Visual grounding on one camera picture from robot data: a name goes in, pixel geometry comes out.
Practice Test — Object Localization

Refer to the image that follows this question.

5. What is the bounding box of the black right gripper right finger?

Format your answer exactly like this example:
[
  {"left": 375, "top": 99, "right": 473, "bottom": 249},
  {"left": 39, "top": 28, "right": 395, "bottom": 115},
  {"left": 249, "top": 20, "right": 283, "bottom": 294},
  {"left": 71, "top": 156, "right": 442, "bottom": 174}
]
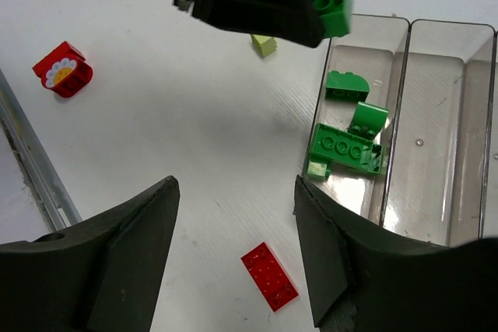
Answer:
[{"left": 294, "top": 177, "right": 497, "bottom": 331}]

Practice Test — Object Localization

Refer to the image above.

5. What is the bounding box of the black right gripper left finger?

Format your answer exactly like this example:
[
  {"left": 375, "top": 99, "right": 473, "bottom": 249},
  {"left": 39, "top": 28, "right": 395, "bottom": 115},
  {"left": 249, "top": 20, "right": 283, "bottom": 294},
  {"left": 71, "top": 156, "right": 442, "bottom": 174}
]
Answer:
[{"left": 1, "top": 176, "right": 180, "bottom": 331}]

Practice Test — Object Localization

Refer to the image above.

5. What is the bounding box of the green sloped lego brick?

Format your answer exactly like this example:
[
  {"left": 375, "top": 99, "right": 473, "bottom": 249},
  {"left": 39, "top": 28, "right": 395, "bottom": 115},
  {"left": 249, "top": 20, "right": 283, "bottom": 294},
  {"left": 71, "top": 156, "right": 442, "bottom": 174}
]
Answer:
[{"left": 325, "top": 71, "right": 370, "bottom": 102}]

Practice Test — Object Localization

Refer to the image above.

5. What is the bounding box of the green 2x2 lego brick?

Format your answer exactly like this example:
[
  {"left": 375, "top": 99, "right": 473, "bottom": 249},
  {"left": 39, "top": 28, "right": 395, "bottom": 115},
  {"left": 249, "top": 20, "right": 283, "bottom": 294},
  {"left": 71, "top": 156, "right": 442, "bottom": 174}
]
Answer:
[{"left": 305, "top": 155, "right": 331, "bottom": 181}]

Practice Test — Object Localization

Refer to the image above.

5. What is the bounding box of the green long lego brick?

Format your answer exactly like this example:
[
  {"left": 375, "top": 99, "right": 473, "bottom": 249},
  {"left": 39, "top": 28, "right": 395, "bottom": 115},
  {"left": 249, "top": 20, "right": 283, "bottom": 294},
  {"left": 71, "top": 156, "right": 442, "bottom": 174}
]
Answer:
[{"left": 308, "top": 123, "right": 384, "bottom": 175}]

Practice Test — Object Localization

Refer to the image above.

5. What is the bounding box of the green small lego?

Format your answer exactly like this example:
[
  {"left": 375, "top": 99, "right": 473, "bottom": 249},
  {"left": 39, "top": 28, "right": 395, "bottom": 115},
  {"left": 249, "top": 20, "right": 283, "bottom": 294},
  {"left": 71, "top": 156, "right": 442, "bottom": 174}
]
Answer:
[{"left": 347, "top": 102, "right": 389, "bottom": 141}]

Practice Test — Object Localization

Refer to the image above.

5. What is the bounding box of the lime small lego brick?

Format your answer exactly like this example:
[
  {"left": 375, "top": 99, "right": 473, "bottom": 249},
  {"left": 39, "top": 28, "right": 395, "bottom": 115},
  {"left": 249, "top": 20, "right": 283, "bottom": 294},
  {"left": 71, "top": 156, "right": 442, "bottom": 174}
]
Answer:
[{"left": 251, "top": 34, "right": 277, "bottom": 58}]

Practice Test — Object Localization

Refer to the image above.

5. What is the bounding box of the red flat lego brick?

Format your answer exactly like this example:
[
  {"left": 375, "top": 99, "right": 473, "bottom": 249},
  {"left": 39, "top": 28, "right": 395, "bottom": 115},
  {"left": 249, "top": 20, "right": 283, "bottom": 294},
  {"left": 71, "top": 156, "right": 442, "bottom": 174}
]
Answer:
[{"left": 241, "top": 242, "right": 299, "bottom": 313}]

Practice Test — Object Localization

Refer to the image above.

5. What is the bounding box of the clear compartment organizer tray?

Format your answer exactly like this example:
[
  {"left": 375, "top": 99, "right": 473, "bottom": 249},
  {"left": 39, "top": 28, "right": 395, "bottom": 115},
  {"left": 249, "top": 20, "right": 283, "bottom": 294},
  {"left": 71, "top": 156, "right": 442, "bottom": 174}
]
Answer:
[{"left": 314, "top": 14, "right": 497, "bottom": 246}]

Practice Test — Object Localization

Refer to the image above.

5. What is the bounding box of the red flower lego block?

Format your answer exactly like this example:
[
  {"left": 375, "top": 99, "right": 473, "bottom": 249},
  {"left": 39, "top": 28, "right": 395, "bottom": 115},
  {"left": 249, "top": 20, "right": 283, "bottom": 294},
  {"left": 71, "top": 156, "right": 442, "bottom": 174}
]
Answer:
[{"left": 32, "top": 41, "right": 93, "bottom": 99}]

